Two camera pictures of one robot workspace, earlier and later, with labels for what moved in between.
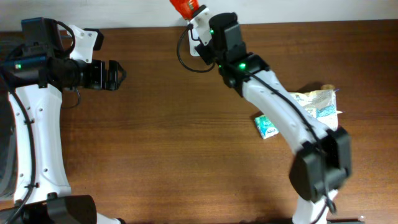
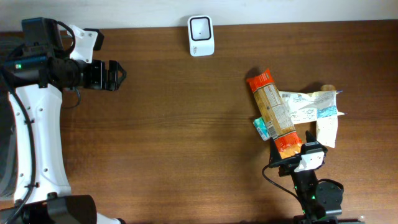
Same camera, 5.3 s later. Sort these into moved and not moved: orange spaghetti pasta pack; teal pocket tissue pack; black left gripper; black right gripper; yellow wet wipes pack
Moved: black right gripper; orange spaghetti pasta pack
Not moved: yellow wet wipes pack; black left gripper; teal pocket tissue pack
